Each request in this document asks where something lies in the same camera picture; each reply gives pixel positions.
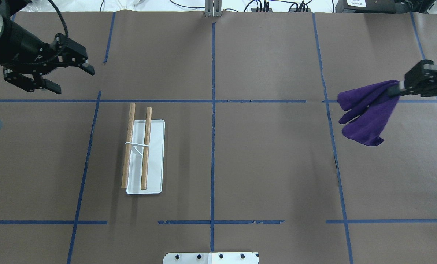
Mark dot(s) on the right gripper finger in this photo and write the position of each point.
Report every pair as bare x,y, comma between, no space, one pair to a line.
428,90

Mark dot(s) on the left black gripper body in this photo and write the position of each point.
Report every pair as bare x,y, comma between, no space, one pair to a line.
19,47

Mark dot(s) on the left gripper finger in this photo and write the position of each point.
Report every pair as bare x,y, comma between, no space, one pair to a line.
30,84
74,54

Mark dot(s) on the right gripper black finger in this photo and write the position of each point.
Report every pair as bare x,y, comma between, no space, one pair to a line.
422,73

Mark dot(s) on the purple towel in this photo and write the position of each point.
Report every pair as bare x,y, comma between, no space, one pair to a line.
368,110

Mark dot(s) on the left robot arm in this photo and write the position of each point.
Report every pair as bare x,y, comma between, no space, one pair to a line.
8,8

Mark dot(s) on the wooden rack rod far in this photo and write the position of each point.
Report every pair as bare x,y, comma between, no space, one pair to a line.
127,152

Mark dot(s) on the wooden rack rod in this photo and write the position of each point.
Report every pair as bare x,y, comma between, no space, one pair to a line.
146,147
127,152

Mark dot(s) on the wooden rack rod near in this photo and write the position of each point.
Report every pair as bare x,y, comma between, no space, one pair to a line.
146,147

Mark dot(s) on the white rack base tray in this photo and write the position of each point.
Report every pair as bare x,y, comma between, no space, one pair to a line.
155,158

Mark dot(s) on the aluminium frame post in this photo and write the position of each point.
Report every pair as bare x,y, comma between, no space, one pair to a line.
213,8

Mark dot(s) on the white pedestal column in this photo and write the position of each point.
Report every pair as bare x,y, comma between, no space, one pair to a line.
212,258

